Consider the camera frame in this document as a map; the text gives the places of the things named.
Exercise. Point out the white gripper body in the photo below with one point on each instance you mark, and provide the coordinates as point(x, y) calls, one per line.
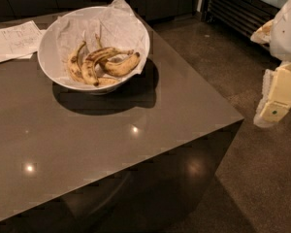
point(287, 33)

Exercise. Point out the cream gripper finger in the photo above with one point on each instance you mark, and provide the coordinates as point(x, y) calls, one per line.
point(276, 96)
point(263, 34)

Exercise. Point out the spotted banana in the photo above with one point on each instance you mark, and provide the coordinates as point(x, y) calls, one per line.
point(88, 66)
point(74, 67)
point(117, 68)

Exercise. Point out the white paper bowl liner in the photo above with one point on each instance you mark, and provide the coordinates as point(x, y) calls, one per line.
point(119, 26)

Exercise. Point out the white bowl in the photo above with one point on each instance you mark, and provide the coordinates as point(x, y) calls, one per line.
point(50, 54)

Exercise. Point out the dark slatted appliance grille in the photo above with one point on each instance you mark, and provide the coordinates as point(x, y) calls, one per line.
point(244, 16)

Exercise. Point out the white printed paper sheet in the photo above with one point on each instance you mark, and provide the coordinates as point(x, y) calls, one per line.
point(18, 41)

